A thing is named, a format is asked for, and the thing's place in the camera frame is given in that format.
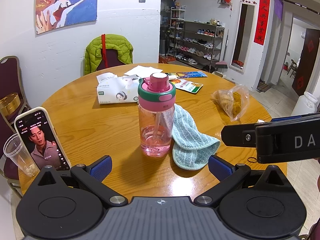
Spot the maroon chair with jacket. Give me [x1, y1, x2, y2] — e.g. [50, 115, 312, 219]
[96, 48, 125, 71]

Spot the red vertical couplet banner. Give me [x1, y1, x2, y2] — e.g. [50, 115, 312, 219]
[254, 0, 271, 46]

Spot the green puffer jacket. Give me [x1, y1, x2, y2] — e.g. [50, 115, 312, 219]
[83, 35, 134, 75]

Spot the brown door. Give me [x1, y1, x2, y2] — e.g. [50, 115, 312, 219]
[298, 28, 320, 97]

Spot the teal striped cleaning cloth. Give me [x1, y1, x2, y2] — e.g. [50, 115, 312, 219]
[171, 103, 221, 169]

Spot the wooden chair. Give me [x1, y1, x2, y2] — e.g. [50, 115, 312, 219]
[287, 58, 298, 78]

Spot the white framed wall mirror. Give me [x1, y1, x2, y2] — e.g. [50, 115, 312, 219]
[229, 0, 258, 74]

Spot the orange green snack packet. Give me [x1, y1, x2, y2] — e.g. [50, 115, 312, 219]
[170, 78, 204, 94]

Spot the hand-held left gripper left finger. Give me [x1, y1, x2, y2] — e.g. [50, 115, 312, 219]
[37, 155, 127, 207]

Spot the clear bag of snacks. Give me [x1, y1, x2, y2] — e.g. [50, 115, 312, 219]
[211, 84, 250, 122]

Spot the white tissue pack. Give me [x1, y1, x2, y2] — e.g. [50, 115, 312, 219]
[96, 72, 145, 105]

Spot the smartphone with lit screen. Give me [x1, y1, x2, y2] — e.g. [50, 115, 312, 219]
[14, 107, 72, 172]

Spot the white plastic jug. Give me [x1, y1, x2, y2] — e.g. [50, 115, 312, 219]
[291, 91, 320, 117]

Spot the anime wall poster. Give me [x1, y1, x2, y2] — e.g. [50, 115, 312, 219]
[35, 0, 98, 35]

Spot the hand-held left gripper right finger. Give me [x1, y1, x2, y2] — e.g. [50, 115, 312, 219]
[194, 155, 288, 207]

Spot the red strap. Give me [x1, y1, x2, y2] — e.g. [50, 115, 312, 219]
[101, 34, 109, 68]

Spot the purple curtain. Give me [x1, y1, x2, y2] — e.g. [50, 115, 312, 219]
[274, 0, 284, 22]

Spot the white paper sheet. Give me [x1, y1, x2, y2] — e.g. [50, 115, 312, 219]
[123, 65, 163, 77]

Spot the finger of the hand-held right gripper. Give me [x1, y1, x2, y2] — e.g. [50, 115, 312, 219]
[221, 123, 258, 147]

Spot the pink water bottle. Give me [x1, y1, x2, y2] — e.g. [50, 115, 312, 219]
[138, 72, 176, 158]

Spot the shoe rack with shoes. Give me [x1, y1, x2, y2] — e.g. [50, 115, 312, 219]
[168, 20, 229, 72]

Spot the tall metal shelf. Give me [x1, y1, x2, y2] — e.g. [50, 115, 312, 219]
[169, 7, 186, 55]

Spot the clear plastic cup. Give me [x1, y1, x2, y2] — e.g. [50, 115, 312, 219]
[3, 133, 41, 178]

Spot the gold round container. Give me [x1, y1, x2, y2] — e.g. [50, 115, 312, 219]
[0, 92, 21, 117]

